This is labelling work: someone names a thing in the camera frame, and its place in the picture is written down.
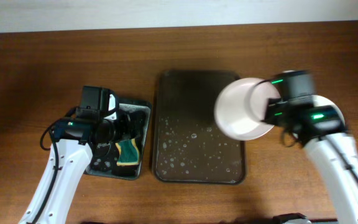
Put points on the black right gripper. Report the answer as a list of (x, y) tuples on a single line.
[(269, 111)]

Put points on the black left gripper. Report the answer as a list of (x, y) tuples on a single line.
[(128, 123)]

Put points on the white plate front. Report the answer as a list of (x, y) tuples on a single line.
[(323, 101)]

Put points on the white plate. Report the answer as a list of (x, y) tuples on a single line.
[(323, 101), (241, 106)]

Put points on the green yellow sponge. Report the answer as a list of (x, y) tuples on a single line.
[(129, 154)]

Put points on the white plate back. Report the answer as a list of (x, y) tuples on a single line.
[(241, 106)]

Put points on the large brown serving tray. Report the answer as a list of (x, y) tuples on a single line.
[(188, 145)]

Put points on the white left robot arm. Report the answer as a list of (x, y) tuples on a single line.
[(90, 143)]

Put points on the small black soapy tray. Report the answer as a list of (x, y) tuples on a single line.
[(104, 161)]

